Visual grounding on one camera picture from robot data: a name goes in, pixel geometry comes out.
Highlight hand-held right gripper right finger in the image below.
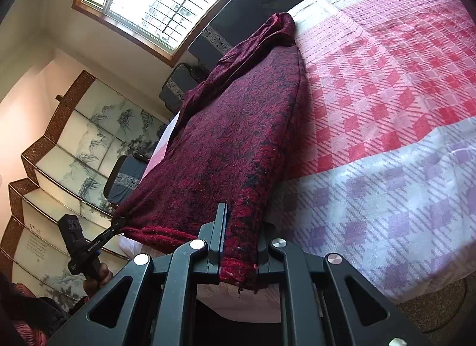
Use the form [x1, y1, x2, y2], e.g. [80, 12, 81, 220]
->
[257, 221, 433, 346]

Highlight dark grey cushioned sofa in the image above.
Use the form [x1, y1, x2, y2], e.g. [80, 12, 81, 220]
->
[188, 0, 358, 68]

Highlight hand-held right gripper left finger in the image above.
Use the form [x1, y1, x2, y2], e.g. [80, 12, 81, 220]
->
[48, 202, 228, 346]

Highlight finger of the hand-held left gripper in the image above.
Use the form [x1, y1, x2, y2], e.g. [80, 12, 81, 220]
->
[100, 217, 126, 247]

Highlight dark grey cushioned armchair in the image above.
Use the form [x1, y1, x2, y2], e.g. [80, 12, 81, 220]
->
[103, 153, 150, 205]
[159, 63, 209, 113]

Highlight pink checked bed blanket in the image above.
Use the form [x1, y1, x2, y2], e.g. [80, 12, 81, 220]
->
[118, 0, 476, 323]

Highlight wooden framed barred window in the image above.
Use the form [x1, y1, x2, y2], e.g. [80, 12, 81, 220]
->
[72, 0, 265, 68]

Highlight person's left hand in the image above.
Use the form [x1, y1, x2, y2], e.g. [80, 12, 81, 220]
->
[82, 262, 113, 296]

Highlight dark red patterned sweater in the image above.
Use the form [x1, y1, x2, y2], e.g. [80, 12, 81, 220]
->
[113, 12, 309, 292]

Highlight painted folding screen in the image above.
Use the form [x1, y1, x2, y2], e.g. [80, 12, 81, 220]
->
[0, 70, 169, 302]

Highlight person's red patterned clothing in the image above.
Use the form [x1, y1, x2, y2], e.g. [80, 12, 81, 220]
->
[0, 275, 72, 346]

